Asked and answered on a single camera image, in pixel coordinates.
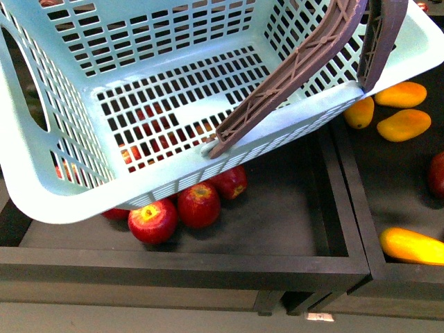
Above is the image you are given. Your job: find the black produce tray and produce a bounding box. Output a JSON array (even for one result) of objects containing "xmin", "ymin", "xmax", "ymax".
[
  {"xmin": 1, "ymin": 126, "xmax": 369, "ymax": 316},
  {"xmin": 318, "ymin": 67, "xmax": 443, "ymax": 320}
]

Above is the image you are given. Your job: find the black produce tray left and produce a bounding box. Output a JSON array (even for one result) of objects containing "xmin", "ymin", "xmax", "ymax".
[{"xmin": 1, "ymin": 126, "xmax": 369, "ymax": 316}]

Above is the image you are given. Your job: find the red apple front left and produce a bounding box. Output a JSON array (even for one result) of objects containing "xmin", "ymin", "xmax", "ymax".
[{"xmin": 128, "ymin": 198, "xmax": 178, "ymax": 245}]

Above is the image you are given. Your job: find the yellow mango bottom right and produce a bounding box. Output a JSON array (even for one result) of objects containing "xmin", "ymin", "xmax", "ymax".
[{"xmin": 379, "ymin": 227, "xmax": 443, "ymax": 266}]

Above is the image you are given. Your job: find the yellow mango middle right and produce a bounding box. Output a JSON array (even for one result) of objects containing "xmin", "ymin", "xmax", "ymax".
[{"xmin": 377, "ymin": 109, "xmax": 432, "ymax": 142}]

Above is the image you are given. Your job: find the dark red fruit edge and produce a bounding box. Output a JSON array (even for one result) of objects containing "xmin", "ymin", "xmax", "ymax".
[{"xmin": 427, "ymin": 152, "xmax": 444, "ymax": 199}]

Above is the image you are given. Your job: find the red apple rear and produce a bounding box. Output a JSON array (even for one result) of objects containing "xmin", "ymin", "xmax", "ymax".
[{"xmin": 208, "ymin": 165, "xmax": 248, "ymax": 200}]

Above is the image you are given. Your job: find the red apple front middle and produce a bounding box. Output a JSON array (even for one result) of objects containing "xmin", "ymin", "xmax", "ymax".
[{"xmin": 178, "ymin": 182, "xmax": 221, "ymax": 229}]

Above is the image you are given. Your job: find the yellow mango top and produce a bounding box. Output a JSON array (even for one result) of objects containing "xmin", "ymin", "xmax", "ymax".
[{"xmin": 374, "ymin": 81, "xmax": 427, "ymax": 109}]

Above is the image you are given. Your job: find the black produce tray right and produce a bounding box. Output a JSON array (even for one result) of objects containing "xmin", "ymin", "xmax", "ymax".
[{"xmin": 318, "ymin": 67, "xmax": 443, "ymax": 320}]

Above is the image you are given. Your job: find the yellow mango small left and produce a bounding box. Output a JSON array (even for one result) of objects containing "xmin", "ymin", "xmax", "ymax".
[{"xmin": 343, "ymin": 96, "xmax": 375, "ymax": 130}]

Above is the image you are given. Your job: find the red apple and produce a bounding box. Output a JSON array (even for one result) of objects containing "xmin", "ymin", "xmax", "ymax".
[
  {"xmin": 178, "ymin": 182, "xmax": 221, "ymax": 229},
  {"xmin": 128, "ymin": 198, "xmax": 178, "ymax": 245},
  {"xmin": 208, "ymin": 165, "xmax": 248, "ymax": 200}
]

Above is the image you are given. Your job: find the light blue plastic basket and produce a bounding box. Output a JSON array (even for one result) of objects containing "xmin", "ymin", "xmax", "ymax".
[{"xmin": 0, "ymin": 0, "xmax": 444, "ymax": 225}]

